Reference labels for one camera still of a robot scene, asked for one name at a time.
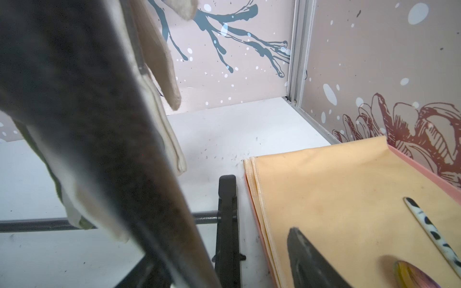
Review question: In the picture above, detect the green-striped leather glove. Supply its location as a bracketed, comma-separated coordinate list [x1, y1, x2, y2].
[10, 0, 188, 242]

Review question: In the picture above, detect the cream knitted glove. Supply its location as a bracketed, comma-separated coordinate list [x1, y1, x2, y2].
[130, 1, 181, 111]

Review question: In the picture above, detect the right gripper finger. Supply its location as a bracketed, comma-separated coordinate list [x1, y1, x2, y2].
[287, 228, 351, 288]

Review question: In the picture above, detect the iridescent spoon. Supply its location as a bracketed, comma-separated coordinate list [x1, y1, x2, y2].
[393, 260, 441, 288]

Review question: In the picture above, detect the tan pink-edged placemat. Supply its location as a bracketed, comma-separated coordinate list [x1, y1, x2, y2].
[244, 136, 461, 288]

